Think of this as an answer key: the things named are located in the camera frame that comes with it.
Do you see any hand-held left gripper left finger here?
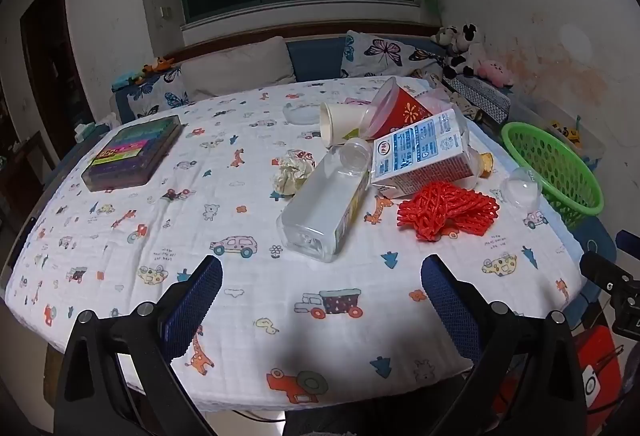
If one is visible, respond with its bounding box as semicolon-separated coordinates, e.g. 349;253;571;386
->
52;255;224;436

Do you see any large butterfly print pillow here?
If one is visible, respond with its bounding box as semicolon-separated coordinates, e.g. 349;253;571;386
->
341;30;446;79

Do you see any white paper cup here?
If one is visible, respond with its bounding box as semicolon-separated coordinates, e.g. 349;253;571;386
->
320;102;373;147

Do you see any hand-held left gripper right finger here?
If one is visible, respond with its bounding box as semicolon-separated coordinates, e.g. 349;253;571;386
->
420;254;588;436

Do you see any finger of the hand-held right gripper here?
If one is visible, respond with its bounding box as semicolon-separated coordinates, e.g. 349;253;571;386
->
579;250;637;297
615;229;640;263

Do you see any pink plush toy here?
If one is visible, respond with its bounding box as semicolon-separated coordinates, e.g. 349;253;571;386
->
475;58;513;87

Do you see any teal tissue pack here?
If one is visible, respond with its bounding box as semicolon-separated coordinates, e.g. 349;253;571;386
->
75;122;109;140

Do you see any clear plastic storage box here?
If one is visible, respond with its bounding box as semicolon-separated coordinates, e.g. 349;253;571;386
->
510;98;606;161

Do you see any orange plush toy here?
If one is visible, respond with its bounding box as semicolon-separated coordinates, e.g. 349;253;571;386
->
140;57;176;76

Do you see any grey patterned cushion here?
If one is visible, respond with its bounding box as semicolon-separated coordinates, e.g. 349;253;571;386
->
442;76;513;121

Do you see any small butterfly print pillow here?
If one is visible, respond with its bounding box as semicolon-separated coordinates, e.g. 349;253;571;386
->
125;66;193;119

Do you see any crumpled paper ball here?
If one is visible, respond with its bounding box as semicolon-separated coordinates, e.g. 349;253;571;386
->
272;148;317;194

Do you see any red bag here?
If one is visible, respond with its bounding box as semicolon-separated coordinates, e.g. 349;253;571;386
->
495;326;623;436

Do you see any grey plush toy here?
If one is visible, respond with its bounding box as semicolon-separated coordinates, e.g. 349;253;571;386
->
432;26;458;52

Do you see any green plastic basket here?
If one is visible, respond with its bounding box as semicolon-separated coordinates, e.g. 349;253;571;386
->
501;122;604;229

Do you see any dark wooden door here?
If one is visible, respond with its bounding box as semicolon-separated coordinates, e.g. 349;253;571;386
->
20;0;96;131

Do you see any beige pillow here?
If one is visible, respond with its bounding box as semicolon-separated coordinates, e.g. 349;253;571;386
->
180;36;297;101

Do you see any clear plastic bottle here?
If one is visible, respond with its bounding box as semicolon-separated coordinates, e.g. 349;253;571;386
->
276;138;373;263

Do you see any clear plastic dome lid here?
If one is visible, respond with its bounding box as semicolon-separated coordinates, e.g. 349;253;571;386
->
501;166;543;207

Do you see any printed white blanket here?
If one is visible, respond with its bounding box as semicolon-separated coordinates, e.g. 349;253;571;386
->
2;76;588;412

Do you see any white milk carton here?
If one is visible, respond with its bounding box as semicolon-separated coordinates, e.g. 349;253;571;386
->
369;108;495;197

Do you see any yellow toy truck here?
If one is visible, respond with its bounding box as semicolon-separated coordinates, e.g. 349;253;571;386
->
550;118;583;145

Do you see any black and white cow plush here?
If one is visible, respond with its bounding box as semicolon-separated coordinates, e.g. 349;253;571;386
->
445;23;483;79

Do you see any red mesh net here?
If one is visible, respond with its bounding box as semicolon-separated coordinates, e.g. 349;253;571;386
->
397;181;501;241

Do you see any red paper cup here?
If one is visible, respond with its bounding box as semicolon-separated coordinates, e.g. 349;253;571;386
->
360;76;435;139

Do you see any colourful marker case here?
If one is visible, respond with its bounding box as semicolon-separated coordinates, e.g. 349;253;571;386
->
81;115;183;193

